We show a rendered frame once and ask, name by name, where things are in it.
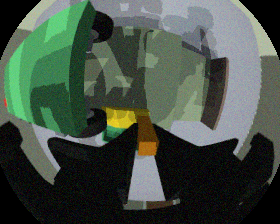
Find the green trolley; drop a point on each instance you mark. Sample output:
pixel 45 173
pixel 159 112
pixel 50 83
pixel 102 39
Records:
pixel 45 77

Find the green tray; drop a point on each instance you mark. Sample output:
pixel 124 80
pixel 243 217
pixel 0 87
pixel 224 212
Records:
pixel 113 132
pixel 105 138

